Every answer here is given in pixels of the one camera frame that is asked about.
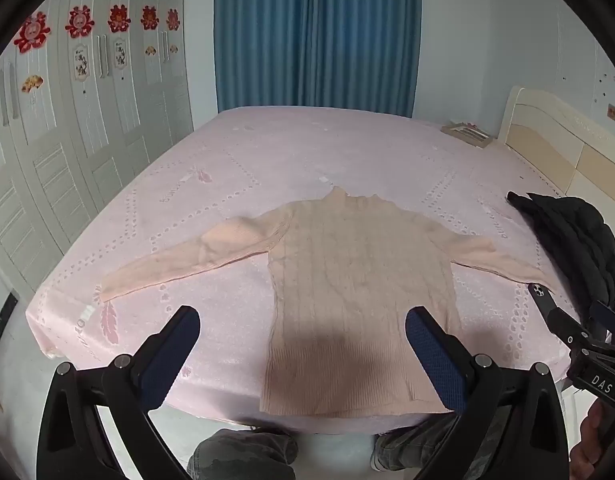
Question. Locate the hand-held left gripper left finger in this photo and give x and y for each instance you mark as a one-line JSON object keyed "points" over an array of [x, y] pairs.
{"points": [[172, 355]]}

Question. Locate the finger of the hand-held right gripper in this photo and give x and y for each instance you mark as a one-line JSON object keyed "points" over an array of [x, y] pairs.
{"points": [[545, 302], [610, 319]]}

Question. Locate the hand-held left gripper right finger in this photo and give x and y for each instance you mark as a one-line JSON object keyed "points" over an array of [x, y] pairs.
{"points": [[432, 355]]}

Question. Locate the pink knit sweater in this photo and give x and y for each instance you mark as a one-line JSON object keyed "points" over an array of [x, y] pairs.
{"points": [[347, 270]]}

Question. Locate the person's right hand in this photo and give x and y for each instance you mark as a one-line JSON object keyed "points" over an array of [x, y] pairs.
{"points": [[592, 435]]}

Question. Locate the black puffer jacket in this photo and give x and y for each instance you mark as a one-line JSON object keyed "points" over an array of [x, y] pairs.
{"points": [[572, 240]]}

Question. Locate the cream wooden headboard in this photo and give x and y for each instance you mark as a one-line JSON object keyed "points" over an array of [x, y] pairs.
{"points": [[547, 130]]}

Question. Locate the white wardrobe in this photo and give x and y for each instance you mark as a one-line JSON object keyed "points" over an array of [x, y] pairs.
{"points": [[62, 160]]}

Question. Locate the bed with pink sheet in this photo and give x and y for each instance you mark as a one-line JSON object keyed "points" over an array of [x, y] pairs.
{"points": [[287, 160]]}

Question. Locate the painted flower door panel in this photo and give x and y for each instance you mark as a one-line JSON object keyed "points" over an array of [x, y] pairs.
{"points": [[82, 63]]}

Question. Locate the red paper cutout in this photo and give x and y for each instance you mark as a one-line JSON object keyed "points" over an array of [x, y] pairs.
{"points": [[119, 18], [149, 18], [173, 20], [32, 32], [79, 21]]}

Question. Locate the blue curtain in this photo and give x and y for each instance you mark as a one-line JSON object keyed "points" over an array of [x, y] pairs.
{"points": [[312, 35]]}

